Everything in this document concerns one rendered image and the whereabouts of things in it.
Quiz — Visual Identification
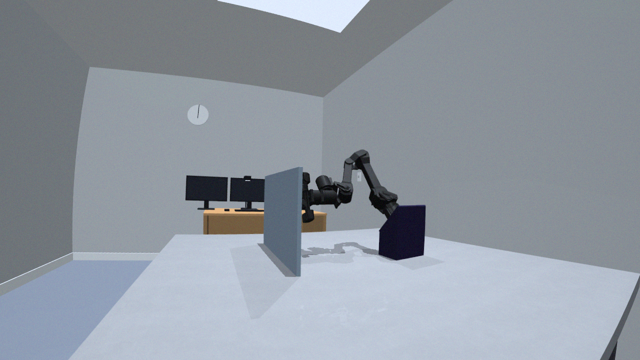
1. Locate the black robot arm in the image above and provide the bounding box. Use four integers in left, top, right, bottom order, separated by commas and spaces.
315, 149, 399, 219

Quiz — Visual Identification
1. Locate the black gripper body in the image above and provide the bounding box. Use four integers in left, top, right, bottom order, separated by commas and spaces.
302, 172, 326, 223

